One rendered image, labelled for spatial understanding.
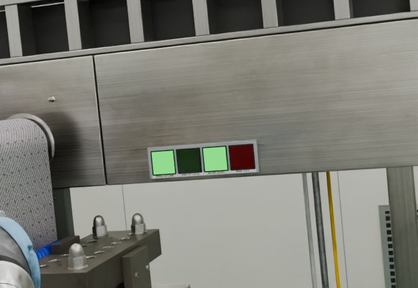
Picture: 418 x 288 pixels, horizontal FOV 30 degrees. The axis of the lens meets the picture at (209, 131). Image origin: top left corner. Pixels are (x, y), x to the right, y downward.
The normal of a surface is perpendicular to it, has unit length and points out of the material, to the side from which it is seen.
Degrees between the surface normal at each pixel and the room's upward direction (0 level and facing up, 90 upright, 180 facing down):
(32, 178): 90
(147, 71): 90
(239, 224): 90
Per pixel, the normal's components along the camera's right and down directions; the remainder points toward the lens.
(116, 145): -0.27, 0.07
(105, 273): 0.96, -0.07
